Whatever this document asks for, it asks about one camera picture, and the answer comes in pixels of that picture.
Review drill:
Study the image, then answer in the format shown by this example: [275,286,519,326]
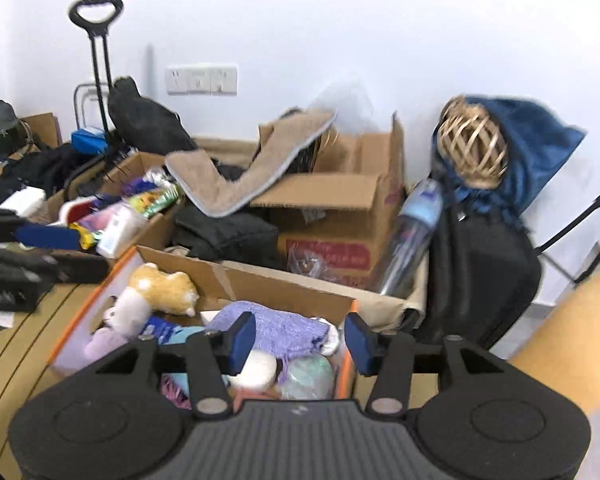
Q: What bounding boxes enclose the woven wicker ball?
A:
[436,94,511,192]

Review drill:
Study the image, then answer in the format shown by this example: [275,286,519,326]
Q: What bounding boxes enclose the small plain cardboard box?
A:
[19,111,64,149]

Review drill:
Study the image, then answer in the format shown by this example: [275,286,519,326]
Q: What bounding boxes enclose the white tissue pack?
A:
[95,201,149,259]

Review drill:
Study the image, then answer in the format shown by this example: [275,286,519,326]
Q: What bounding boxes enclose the white wall socket panel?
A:
[165,63,240,97]

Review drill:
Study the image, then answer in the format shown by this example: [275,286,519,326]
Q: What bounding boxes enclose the white metal trolley frame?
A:
[73,81,113,132]

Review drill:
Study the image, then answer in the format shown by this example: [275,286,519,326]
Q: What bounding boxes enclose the black trolley handle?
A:
[68,0,127,134]

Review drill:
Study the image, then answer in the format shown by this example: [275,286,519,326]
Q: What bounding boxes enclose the blue tissue packet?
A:
[140,312,182,346]

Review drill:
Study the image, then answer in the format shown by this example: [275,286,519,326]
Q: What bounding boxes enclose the black bag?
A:
[106,75,199,157]

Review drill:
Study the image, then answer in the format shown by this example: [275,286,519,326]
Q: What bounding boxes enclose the white round soft item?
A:
[229,349,282,394]

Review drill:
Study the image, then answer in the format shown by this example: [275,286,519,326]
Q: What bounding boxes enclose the dark blue cloth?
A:
[431,94,589,234]

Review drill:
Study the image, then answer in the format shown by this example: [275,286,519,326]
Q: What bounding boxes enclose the yellow and white plush dog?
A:
[105,261,202,337]

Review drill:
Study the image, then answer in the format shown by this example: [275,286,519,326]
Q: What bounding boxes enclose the purple knitted cloth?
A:
[211,300,332,362]

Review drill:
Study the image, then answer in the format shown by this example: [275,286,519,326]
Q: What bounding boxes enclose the black folded clothing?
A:
[171,204,287,272]

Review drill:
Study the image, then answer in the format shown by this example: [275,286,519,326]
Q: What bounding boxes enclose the orange-edged cardboard box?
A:
[46,245,359,407]

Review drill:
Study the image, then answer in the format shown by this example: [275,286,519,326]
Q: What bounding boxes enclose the clear plastic water bottle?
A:
[376,176,447,297]

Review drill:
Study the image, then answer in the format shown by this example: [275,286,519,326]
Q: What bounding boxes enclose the red-printed cardboard box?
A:
[249,111,409,292]

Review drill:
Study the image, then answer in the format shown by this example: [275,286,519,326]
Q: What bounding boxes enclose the black suitcase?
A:
[414,199,544,357]

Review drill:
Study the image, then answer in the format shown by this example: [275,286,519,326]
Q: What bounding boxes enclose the beige fleece mat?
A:
[164,108,339,219]

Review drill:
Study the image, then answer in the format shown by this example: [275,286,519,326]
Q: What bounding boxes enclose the teal soft item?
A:
[172,325,209,347]

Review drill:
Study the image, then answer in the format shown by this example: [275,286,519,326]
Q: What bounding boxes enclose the mint green soft item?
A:
[279,354,337,402]

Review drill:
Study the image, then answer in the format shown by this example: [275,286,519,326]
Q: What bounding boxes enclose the small blue box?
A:
[70,128,113,154]

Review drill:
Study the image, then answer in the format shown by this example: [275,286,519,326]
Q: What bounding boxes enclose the crumpled clear plastic bag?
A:
[285,245,334,282]

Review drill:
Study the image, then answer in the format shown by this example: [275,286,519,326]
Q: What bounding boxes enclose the clear plastic sheet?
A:
[306,76,379,137]

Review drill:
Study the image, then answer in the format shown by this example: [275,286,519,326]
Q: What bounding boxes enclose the black tripod legs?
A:
[534,174,600,287]

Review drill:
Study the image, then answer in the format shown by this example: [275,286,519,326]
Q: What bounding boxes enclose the red and white case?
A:
[58,196,99,227]

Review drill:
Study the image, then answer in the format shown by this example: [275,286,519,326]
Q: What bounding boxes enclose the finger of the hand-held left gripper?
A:
[0,207,83,252]
[0,241,112,287]

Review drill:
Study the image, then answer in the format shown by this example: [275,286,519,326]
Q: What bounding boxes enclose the cardboard box of snacks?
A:
[44,151,187,262]

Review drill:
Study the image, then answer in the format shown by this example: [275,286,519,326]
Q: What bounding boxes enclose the pink and purple fabric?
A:
[159,374,193,409]

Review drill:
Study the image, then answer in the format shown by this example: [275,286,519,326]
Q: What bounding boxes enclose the pile of black clothes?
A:
[0,141,114,207]

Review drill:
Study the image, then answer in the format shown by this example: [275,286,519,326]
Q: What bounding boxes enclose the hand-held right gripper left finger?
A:
[92,310,258,420]

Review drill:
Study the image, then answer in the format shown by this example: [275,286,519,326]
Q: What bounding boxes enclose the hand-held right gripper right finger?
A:
[343,312,507,417]

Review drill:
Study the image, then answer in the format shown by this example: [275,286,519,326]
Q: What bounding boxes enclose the dark grey backpack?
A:
[0,99,34,162]

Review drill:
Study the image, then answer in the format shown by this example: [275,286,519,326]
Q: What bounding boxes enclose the yellow snack packet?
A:
[71,221,104,252]

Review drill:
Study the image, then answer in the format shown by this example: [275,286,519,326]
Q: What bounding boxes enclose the green snack packets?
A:
[124,179,184,219]

